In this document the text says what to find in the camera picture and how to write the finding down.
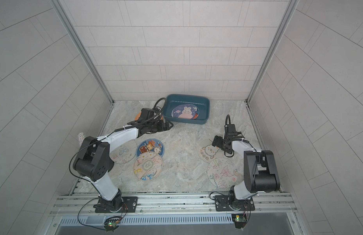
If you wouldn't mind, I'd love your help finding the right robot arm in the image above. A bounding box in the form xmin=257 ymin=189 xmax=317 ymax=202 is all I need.
xmin=212 ymin=124 xmax=280 ymax=202

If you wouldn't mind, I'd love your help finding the aluminium mounting rail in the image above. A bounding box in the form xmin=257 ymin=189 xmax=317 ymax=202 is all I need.
xmin=50 ymin=193 xmax=297 ymax=215

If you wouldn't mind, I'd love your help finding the blue bear coaster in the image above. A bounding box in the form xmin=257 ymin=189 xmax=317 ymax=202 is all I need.
xmin=136 ymin=139 xmax=165 ymax=157

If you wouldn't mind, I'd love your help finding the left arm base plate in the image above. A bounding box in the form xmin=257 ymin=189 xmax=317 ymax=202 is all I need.
xmin=93 ymin=196 xmax=138 ymax=213

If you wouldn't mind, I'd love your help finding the beige mandala coaster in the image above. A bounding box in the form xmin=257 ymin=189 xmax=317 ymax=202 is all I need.
xmin=133 ymin=152 xmax=163 ymax=181

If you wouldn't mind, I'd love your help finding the cream cat coaster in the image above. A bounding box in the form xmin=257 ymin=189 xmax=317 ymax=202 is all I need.
xmin=197 ymin=139 xmax=224 ymax=163

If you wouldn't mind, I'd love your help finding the teal storage box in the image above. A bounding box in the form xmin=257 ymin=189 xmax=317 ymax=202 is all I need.
xmin=162 ymin=94 xmax=210 ymax=125

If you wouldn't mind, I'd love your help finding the controller board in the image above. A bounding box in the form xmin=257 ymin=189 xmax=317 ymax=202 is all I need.
xmin=104 ymin=216 xmax=122 ymax=232
xmin=231 ymin=213 xmax=248 ymax=229

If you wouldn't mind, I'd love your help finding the glitter microphone on stand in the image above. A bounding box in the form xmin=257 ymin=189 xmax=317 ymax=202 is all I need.
xmin=78 ymin=132 xmax=85 ymax=146

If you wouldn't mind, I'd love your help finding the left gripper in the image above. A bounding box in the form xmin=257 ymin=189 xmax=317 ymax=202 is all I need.
xmin=146 ymin=119 xmax=175 ymax=133

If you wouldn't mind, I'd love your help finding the orange round coaster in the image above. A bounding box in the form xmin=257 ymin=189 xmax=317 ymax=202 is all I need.
xmin=134 ymin=112 xmax=141 ymax=121

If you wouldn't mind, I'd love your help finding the left controller board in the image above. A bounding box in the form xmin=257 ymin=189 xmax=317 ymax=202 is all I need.
xmin=104 ymin=216 xmax=122 ymax=232

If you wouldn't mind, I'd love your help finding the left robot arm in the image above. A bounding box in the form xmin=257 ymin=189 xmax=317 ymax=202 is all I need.
xmin=72 ymin=107 xmax=173 ymax=212

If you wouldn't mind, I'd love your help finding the pale butterfly coaster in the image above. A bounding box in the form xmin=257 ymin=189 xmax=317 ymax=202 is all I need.
xmin=110 ymin=140 xmax=137 ymax=164

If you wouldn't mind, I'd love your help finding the right controller board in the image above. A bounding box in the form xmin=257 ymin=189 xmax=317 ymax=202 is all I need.
xmin=231 ymin=213 xmax=248 ymax=229

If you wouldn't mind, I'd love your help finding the white butterfly flower coaster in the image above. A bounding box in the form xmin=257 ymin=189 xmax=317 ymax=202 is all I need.
xmin=207 ymin=158 xmax=239 ymax=189

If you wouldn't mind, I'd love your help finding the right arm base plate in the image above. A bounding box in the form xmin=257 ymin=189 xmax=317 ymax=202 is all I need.
xmin=214 ymin=195 xmax=255 ymax=212

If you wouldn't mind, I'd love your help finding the purple bunny coaster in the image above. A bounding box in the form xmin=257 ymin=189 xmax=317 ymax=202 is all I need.
xmin=172 ymin=104 xmax=200 ymax=119

